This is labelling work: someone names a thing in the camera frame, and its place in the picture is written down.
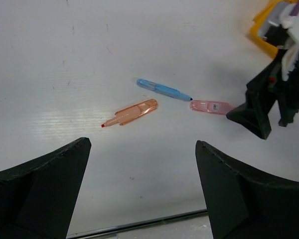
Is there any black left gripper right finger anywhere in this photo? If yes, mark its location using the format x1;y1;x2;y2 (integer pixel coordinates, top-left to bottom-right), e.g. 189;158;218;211
195;141;299;239

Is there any yellow compartment bin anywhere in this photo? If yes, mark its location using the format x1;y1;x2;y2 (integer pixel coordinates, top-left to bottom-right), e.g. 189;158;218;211
247;0;280;58

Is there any pink highlighter pen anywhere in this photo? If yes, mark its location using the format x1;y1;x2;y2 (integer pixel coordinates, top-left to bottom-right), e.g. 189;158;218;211
190;100;234;115

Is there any blue highlighter pen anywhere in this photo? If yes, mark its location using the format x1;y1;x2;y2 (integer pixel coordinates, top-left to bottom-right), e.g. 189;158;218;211
137;79;193;102

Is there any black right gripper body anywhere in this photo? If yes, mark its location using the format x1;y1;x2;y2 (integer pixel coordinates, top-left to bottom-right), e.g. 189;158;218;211
269;53;299;127

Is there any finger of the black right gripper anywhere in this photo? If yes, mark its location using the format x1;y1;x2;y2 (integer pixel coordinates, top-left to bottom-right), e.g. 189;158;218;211
226;60;281;139

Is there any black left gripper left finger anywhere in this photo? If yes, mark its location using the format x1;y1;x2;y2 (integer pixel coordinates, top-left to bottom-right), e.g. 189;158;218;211
0;137;91;239

